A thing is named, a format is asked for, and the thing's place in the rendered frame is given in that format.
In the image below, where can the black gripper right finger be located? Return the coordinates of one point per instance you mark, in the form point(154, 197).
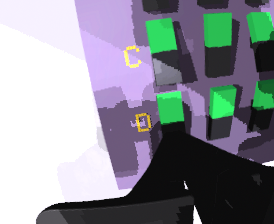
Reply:
point(227, 189)

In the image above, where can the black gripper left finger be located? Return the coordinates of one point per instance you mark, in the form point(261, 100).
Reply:
point(159, 197)

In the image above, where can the purple switch panel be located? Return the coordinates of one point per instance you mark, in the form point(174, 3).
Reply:
point(202, 67)

